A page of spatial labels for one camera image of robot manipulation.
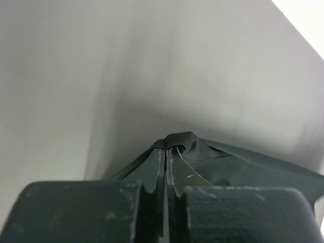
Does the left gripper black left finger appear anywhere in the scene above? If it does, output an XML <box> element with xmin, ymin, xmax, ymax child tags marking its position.
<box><xmin>1</xmin><ymin>149</ymin><xmax>165</xmax><ymax>242</ymax></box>

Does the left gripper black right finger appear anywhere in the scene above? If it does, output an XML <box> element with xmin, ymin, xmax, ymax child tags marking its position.
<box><xmin>166</xmin><ymin>148</ymin><xmax>319</xmax><ymax>242</ymax></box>

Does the black t shirt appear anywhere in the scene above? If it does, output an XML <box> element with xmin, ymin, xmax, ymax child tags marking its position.
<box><xmin>114</xmin><ymin>132</ymin><xmax>323</xmax><ymax>206</ymax></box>

